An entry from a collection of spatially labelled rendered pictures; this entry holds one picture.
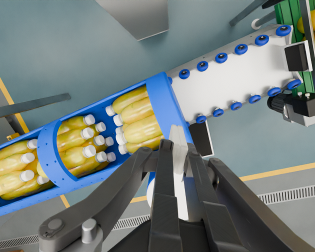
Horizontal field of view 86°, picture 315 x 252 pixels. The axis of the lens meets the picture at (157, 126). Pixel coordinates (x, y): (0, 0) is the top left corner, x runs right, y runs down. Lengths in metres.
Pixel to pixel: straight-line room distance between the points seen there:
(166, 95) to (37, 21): 1.79
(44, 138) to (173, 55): 1.31
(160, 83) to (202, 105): 0.32
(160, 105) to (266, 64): 0.51
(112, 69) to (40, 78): 0.76
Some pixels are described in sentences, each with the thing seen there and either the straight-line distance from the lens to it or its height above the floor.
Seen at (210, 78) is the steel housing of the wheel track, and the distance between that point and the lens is 0.76.
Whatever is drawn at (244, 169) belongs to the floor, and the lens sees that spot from 2.12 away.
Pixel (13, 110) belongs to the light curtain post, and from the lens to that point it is 1.47.
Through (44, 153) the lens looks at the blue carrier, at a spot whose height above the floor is 1.22.
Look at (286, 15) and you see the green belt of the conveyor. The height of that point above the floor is 0.90.
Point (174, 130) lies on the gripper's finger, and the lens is 0.20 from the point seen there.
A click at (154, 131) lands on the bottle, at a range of 0.51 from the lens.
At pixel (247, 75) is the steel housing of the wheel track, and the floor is 0.93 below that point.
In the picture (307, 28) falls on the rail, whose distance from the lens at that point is 0.86.
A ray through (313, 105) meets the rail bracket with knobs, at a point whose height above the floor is 1.00.
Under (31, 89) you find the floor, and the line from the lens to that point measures 2.22.
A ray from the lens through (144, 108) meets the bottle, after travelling 0.54.
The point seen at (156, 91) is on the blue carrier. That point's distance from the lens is 0.48.
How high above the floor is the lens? 1.67
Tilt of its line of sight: 72 degrees down
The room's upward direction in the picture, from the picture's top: 166 degrees counter-clockwise
